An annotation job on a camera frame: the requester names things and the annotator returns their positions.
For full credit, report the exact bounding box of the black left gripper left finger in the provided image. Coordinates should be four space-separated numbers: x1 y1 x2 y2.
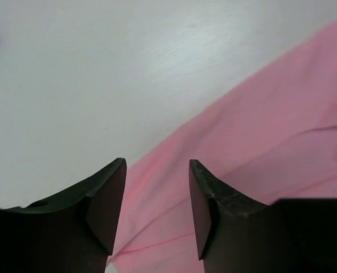
0 158 127 272

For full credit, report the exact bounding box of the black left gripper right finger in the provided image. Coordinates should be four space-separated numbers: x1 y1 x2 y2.
189 160 337 272

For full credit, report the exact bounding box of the pink t shirt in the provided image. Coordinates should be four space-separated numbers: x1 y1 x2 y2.
108 21 337 272

